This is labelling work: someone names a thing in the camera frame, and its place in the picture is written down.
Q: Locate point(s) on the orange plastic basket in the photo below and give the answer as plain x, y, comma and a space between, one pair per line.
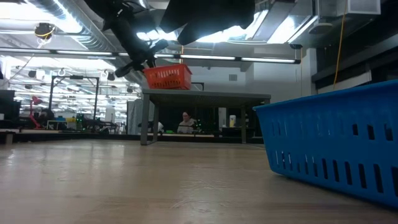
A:
169, 77

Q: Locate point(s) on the blue plastic basket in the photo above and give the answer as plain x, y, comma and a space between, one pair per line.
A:
326, 130

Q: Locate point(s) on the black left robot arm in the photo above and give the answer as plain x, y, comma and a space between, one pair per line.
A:
99, 7

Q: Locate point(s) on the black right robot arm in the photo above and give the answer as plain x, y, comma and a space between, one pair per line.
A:
208, 15

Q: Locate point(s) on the red desk lamp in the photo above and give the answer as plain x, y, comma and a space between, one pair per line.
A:
35, 112

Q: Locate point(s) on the black ceiling spotlight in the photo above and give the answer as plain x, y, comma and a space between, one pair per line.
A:
111, 76
130, 89

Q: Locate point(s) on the long LED light bar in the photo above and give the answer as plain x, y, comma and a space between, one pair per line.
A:
217, 58

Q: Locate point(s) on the person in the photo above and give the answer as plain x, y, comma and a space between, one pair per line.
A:
186, 124

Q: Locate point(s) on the grey metal riser shelf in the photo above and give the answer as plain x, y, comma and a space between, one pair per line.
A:
217, 96

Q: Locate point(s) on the white yellow bottle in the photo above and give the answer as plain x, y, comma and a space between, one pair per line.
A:
232, 120

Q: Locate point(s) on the black monitor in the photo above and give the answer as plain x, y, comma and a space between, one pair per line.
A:
9, 109

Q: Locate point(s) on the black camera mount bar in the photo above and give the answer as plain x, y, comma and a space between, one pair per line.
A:
199, 83

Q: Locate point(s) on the black ceiling camera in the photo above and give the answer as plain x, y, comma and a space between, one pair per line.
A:
44, 30

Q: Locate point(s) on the black aluminium table frame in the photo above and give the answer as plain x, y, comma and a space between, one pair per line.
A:
77, 137

